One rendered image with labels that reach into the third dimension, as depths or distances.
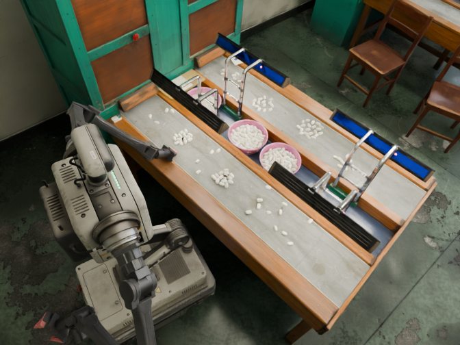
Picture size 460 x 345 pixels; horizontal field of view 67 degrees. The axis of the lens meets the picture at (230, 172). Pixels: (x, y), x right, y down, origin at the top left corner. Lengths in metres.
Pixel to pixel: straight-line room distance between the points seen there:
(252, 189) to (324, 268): 0.60
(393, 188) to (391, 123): 1.62
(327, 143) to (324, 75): 1.84
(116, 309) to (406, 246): 2.21
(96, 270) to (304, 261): 1.19
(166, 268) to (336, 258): 0.97
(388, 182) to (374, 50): 1.85
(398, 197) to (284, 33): 2.91
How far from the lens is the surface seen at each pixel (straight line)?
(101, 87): 2.35
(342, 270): 2.01
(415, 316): 2.96
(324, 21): 4.71
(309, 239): 2.02
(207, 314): 2.57
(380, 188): 2.36
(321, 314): 1.87
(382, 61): 3.83
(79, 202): 1.29
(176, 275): 2.15
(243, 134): 2.36
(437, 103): 3.62
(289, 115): 2.55
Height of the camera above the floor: 2.51
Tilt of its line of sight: 55 degrees down
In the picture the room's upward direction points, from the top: 6 degrees clockwise
